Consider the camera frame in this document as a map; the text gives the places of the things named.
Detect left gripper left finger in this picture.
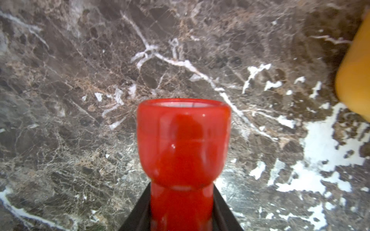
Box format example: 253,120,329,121
118,183,151,231

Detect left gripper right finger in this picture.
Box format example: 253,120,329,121
213,185,243,231

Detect red flashlight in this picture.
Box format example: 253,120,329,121
137,99,231,231

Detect yellow plastic storage tray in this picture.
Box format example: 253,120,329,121
335,13,370,121

